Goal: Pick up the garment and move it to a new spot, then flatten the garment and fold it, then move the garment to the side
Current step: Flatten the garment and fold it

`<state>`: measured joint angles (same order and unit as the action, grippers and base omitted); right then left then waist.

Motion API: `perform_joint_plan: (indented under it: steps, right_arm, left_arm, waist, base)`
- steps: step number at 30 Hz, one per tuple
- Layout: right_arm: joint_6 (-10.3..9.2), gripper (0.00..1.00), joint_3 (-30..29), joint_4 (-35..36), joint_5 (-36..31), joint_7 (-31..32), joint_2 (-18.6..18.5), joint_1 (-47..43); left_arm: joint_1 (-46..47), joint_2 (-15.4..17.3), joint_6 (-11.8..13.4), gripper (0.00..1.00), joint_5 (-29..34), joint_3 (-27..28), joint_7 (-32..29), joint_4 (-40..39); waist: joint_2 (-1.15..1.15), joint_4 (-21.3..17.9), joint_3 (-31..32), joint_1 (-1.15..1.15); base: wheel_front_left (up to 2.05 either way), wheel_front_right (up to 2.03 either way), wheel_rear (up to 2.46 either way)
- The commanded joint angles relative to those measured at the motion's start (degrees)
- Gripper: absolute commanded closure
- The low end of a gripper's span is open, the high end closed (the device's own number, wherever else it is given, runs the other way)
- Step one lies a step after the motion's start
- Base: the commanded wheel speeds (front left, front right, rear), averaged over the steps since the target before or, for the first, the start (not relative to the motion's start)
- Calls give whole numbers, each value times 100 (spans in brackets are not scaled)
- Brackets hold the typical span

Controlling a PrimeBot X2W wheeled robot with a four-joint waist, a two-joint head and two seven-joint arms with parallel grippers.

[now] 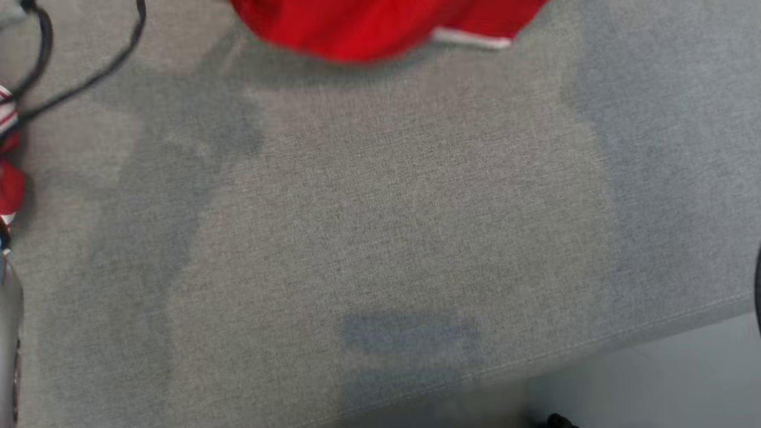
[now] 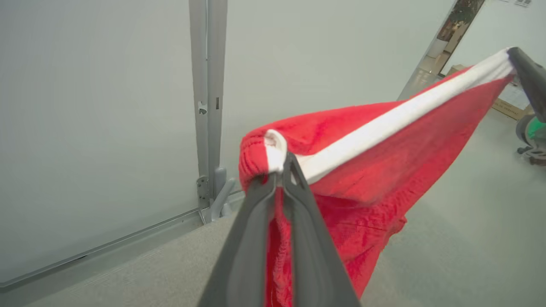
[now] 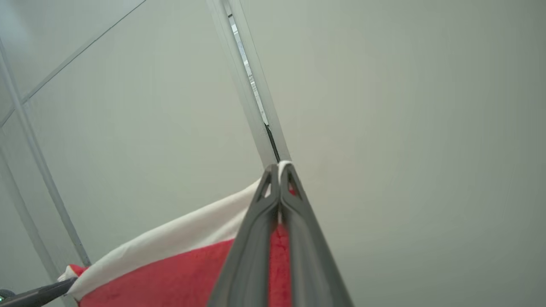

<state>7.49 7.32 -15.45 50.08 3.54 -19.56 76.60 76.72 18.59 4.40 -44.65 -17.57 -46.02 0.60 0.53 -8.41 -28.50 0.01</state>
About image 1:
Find grey fabric sofa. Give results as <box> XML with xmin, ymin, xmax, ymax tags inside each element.
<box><xmin>0</xmin><ymin>0</ymin><xmax>761</xmax><ymax>428</ymax></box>

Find red shorts with white trim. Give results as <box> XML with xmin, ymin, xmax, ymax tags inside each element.
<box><xmin>229</xmin><ymin>0</ymin><xmax>549</xmax><ymax>64</ymax></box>

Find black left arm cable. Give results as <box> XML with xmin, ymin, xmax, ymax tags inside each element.
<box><xmin>0</xmin><ymin>0</ymin><xmax>147</xmax><ymax>142</ymax></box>

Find red jersey with white sleeves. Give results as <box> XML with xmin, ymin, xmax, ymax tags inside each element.
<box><xmin>0</xmin><ymin>85</ymin><xmax>28</xmax><ymax>229</ymax></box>

